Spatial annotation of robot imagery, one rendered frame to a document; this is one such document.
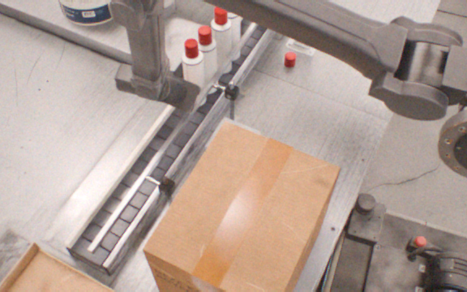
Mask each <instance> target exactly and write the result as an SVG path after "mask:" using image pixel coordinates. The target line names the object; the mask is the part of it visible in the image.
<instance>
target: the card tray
mask: <svg viewBox="0 0 467 292"><path fill-rule="evenodd" d="M0 292H117V291H115V290H113V289H110V288H109V287H107V286H104V285H103V284H101V283H100V282H98V281H97V280H96V279H94V278H91V277H89V276H88V275H86V274H84V273H82V272H80V271H79V270H77V269H75V268H73V267H72V266H70V265H69V264H66V263H65V262H63V261H61V260H59V259H58V258H56V257H54V256H52V255H49V253H48V252H46V251H43V250H41V249H40V248H39V247H38V246H37V245H36V243H35V242H33V243H32V245H31V246H30V247H29V248H28V249H27V250H26V251H25V253H24V254H23V255H22V257H21V258H20V259H19V261H18V262H17V264H16V265H15V267H14V268H12V269H11V270H10V272H9V273H8V274H7V275H6V276H5V277H4V279H3V280H2V281H1V283H0Z"/></svg>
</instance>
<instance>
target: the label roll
mask: <svg viewBox="0 0 467 292"><path fill-rule="evenodd" d="M111 1H112V0H58V4H59V6H60V8H61V11H62V14H63V15H64V17H65V18H66V19H68V20H69V21H71V22H73V23H76V24H82V25H97V24H103V23H106V22H108V21H110V20H111V19H112V17H111V13H110V9H109V3H110V2H111Z"/></svg>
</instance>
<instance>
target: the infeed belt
mask: <svg viewBox="0 0 467 292"><path fill-rule="evenodd" d="M252 23H253V22H251V21H249V20H247V19H242V20H241V22H240V39H241V37H243V36H244V34H245V33H246V31H247V29H248V28H249V27H250V26H251V24H252ZM266 31H267V28H265V27H264V26H261V25H258V26H256V28H255V30H254V31H253V33H252V34H251V35H250V37H249V38H248V40H247V41H246V43H245V44H244V46H242V48H241V49H240V57H239V59H238V60H237V61H234V62H232V71H231V72H230V73H228V74H225V75H221V77H220V79H219V80H218V84H219V85H221V86H223V87H227V85H228V84H229V82H230V81H232V79H233V78H234V76H235V74H236V73H237V72H238V70H239V68H240V67H241V65H243V64H244V62H245V61H246V59H247V57H248V56H249V55H250V53H251V51H252V50H253V49H254V47H255V45H257V44H258V42H259V40H260V39H261V37H262V36H263V35H264V33H265V32H266ZM222 93H223V91H221V90H220V89H218V90H217V91H216V93H214V94H212V95H207V96H206V98H207V101H206V103H205V104H204V105H203V107H199V108H198V109H197V110H196V111H195V113H194V114H193V116H192V117H191V119H190V121H189V122H188V123H187V124H186V125H185V126H184V128H183V129H182V131H181V132H180V135H179V136H178V137H177V139H176V140H175V141H174V142H173V143H172V144H171V145H170V148H169V150H168V151H167V152H166V154H165V155H164V156H163V157H162V159H161V161H159V163H158V164H157V166H156V167H155V169H154V170H153V171H152V172H151V174H150V177H152V178H155V179H157V180H159V181H161V180H162V179H163V177H164V176H165V174H166V173H167V171H168V170H169V168H170V167H171V165H172V164H173V163H174V162H175V160H176V159H177V158H178V156H179V154H180V153H181V151H182V150H183V149H184V148H185V145H186V143H187V142H188V141H190V139H191V137H192V136H193V134H194V133H195V131H196V130H197V128H198V127H199V125H200V124H201V123H202V122H203V121H204V119H205V117H206V116H207V115H208V113H209V111H210V110H211V108H212V107H213V105H214V104H216V102H217V100H218V99H219V98H220V96H221V94H222ZM185 113H186V112H185V111H182V110H180V109H177V108H176V109H174V110H173V112H172V113H171V114H170V116H169V117H168V118H167V120H166V121H165V123H164V124H163V126H162V127H161V129H159V130H158V131H157V133H156V134H155V136H154V137H153V138H152V140H151V141H150V143H149V144H148V146H147V147H146V148H145V149H144V150H143V151H142V153H141V154H140V155H139V157H138V158H137V160H136V161H135V163H134V165H133V166H132V167H131V168H130V170H128V171H127V172H126V174H125V175H124V178H123V179H122V181H121V182H120V183H119V184H118V185H117V187H116V188H115V189H114V192H113V193H112V195H111V196H109V198H108V199H107V200H106V201H105V202H104V204H103V205H102V206H101V209H100V210H99V212H98V213H97V214H96V216H95V217H94V218H93V219H92V222H93V223H92V222H90V223H89V225H88V226H87V229H86V230H85V231H84V232H83V233H82V234H81V235H80V236H83V237H80V236H79V237H78V239H77V240H76V241H75V243H74V244H73V246H72V247H71V249H70V251H73V252H74V253H75V254H77V255H80V256H82V257H84V258H85V259H87V260H90V261H92V262H93V263H94V264H95V265H98V266H100V267H101V266H102V265H103V264H104V263H105V262H106V259H107V258H108V256H109V255H110V253H111V252H112V250H113V249H114V248H115V247H116V245H117V244H118V242H119V240H120V239H121V237H122V236H123V235H124V234H125V233H126V231H127V230H128V228H129V227H130V225H131V223H132V222H133V221H134V219H135V217H136V216H137V214H138V213H139V211H140V210H141V208H143V207H144V205H145V204H146V202H147V201H148V199H149V197H150V196H151V195H152V193H153V192H154V191H155V188H156V187H157V185H156V184H154V183H152V182H149V181H146V182H145V183H144V184H143V185H142V187H141V188H140V189H139V191H138V193H137V194H136V195H135V197H134V199H133V200H132V201H131V202H130V204H129V206H128V207H127V209H125V211H124V212H123V213H122V215H121V216H120V217H119V218H118V220H117V221H116V224H115V225H114V227H113V228H112V230H111V231H110V232H109V233H108V235H107V236H106V237H105V239H104V241H103V243H101V245H100V246H99V247H98V248H97V249H96V251H95V253H94V254H91V253H89V252H88V248H89V247H90V246H91V243H92V242H93V240H94V239H95V237H96V236H97V235H98V234H99V233H100V231H101V229H102V228H103V227H104V225H106V223H107V221H108V220H109V219H110V218H111V216H112V215H113V214H114V212H115V211H116V209H117V208H118V206H119V205H120V203H121V202H122V200H123V199H124V198H125V196H126V194H128V193H129V192H130V189H131V188H132V187H133V186H134V184H135V183H136V181H137V180H138V179H139V177H140V176H141V174H142V173H143V171H144V170H146V168H147V167H148V165H149V164H150V162H151V161H152V159H153V158H154V156H155V155H156V154H157V152H158V151H159V149H160V148H162V145H163V144H164V143H165V141H166V140H167V139H168V138H169V136H170V135H171V132H172V131H173V130H174V129H175V128H176V126H177V125H178V124H179V123H180V122H181V120H182V117H183V116H184V115H185Z"/></svg>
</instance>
